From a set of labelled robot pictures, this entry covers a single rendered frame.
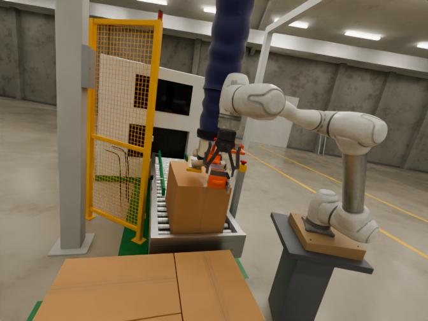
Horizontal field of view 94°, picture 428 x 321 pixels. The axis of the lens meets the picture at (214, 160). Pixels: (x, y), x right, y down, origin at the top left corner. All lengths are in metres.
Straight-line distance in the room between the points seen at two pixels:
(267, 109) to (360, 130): 0.52
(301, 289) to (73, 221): 1.94
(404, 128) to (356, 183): 14.93
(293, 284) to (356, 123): 1.14
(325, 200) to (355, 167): 0.39
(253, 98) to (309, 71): 12.79
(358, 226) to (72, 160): 2.07
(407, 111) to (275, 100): 15.49
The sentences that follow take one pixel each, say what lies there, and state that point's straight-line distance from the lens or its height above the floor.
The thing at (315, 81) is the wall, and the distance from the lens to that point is 13.45.
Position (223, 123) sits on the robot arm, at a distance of 0.78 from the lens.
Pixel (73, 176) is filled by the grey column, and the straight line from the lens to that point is 2.08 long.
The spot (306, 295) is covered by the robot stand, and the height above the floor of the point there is 0.35.
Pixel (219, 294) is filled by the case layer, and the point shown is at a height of 0.54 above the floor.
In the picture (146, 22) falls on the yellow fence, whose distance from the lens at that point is 2.11.
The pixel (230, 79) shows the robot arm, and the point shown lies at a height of 1.59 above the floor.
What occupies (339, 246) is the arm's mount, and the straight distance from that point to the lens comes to 1.52.
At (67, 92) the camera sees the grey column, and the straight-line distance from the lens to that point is 1.95.
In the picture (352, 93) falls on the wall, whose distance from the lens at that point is 14.30.
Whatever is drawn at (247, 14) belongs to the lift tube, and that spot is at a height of 2.03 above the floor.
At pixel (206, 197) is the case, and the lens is 1.46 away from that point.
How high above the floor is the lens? 1.48
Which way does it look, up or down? 14 degrees down
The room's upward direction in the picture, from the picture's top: 10 degrees clockwise
